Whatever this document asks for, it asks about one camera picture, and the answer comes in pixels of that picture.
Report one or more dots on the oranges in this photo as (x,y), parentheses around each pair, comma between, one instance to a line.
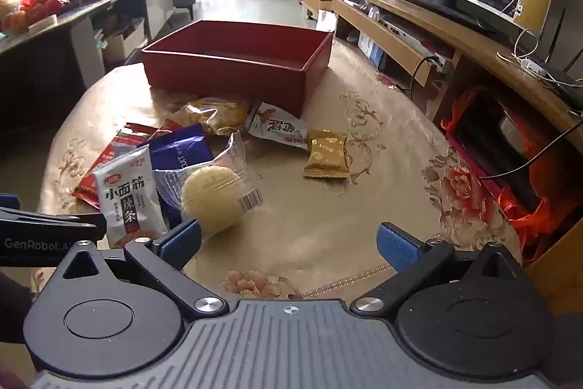
(11,22)

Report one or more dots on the clear-wrapped crispy golden cake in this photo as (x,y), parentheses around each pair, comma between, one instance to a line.
(214,115)

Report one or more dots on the red plastic bag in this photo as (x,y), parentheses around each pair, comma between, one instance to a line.
(519,206)

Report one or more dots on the white noodle strip packet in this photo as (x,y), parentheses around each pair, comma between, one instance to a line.
(130,197)

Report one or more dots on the small red snack packet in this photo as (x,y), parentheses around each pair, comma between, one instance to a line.
(168,128)

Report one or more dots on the red cardboard box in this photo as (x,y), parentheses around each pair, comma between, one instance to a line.
(237,70)

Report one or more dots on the clear-wrapped round yellow pastry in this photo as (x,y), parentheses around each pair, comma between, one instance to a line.
(212,197)

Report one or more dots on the black router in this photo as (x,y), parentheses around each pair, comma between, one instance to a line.
(569,79)

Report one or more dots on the gold candy packet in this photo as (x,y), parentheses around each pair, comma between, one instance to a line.
(325,154)

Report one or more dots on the white set-top box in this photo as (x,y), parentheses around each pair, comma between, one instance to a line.
(410,40)

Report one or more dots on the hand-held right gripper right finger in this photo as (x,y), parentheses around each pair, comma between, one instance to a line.
(398,247)

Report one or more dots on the dark long coffee table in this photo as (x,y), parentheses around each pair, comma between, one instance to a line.
(68,20)

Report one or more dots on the purple wafer biscuit packet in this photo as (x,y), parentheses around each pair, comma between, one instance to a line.
(180,149)

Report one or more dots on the blue and white box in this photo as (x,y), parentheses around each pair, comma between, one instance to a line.
(371,49)

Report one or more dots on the white power strip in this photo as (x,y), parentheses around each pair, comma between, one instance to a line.
(535,69)

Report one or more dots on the white jujube snack packet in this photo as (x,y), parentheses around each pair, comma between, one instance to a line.
(278,127)

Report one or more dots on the white flat dish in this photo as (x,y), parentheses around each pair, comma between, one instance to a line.
(43,24)

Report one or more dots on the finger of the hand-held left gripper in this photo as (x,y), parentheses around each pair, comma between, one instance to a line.
(54,222)
(9,202)

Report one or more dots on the large red snack packet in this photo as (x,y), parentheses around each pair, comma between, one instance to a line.
(104,156)

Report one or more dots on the red bag of snacks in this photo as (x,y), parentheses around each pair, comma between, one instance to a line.
(41,1)

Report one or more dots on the person's dark clothing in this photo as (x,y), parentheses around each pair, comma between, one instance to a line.
(13,307)

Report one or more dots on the wooden television cabinet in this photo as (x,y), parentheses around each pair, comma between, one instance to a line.
(455,33)

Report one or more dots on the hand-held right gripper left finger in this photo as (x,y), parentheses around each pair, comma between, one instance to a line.
(180,241)

